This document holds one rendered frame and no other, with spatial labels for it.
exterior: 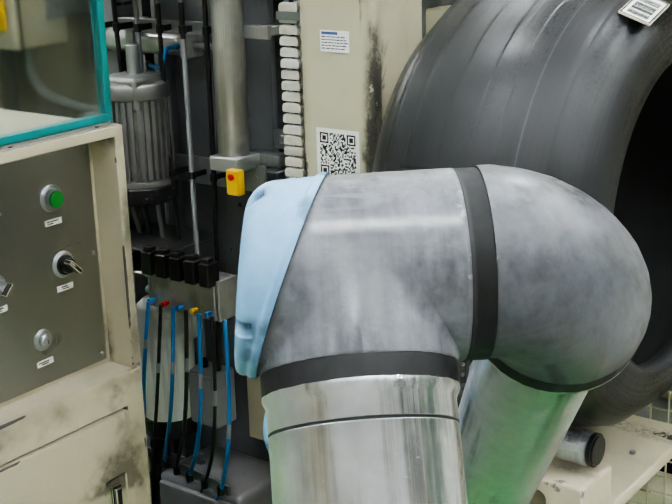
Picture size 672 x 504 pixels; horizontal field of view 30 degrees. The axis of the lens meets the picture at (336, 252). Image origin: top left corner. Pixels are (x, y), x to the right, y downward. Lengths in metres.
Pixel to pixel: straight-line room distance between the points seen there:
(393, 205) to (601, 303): 0.14
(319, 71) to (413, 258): 1.09
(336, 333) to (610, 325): 0.17
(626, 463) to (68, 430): 0.79
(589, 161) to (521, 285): 0.71
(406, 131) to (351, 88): 0.27
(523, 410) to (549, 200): 0.21
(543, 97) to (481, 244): 0.73
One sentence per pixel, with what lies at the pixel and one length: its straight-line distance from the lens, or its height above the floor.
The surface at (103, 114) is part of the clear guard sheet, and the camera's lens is 1.83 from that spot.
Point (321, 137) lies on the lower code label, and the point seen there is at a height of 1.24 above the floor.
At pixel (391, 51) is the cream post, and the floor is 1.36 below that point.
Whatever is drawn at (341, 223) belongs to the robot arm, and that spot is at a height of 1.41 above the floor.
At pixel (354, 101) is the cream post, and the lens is 1.74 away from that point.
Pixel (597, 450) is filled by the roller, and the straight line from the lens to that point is 1.62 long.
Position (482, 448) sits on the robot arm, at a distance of 0.98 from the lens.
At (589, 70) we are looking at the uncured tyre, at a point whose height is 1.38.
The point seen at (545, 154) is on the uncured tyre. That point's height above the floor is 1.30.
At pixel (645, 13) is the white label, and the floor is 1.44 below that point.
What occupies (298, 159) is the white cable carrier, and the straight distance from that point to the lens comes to 1.83.
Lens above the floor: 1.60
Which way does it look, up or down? 17 degrees down
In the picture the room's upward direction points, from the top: 2 degrees counter-clockwise
